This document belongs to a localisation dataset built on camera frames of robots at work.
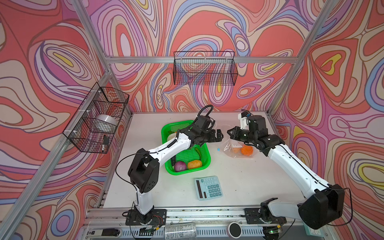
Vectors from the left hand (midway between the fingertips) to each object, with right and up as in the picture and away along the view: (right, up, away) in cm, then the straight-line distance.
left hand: (219, 136), depth 83 cm
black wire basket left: (-62, +7, -13) cm, 63 cm away
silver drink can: (-20, -42, -18) cm, 50 cm away
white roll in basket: (-56, +7, -13) cm, 58 cm away
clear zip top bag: (+4, -7, -3) cm, 8 cm away
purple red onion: (-23, -17, +1) cm, 29 cm away
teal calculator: (-7, -29, -2) cm, 29 cm away
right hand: (+4, +1, -4) cm, 6 cm away
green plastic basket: (-15, -12, +13) cm, 23 cm away
